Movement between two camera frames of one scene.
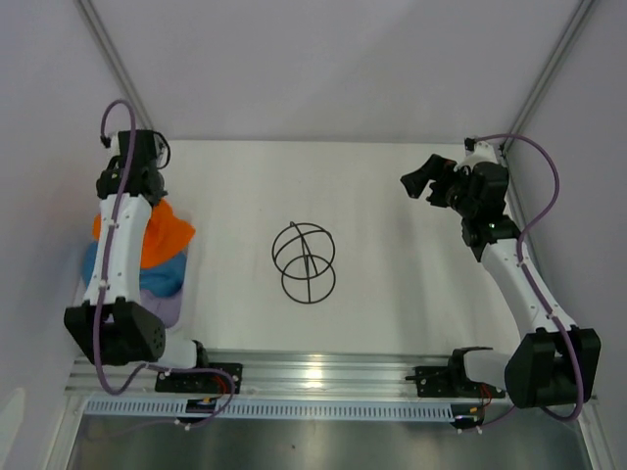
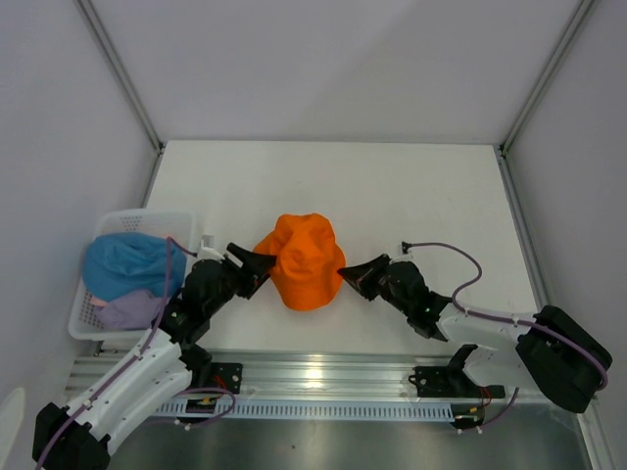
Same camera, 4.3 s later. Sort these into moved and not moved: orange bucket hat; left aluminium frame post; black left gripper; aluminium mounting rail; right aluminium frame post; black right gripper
Moved: black right gripper; orange bucket hat; black left gripper
Not moved: aluminium mounting rail; right aluminium frame post; left aluminium frame post
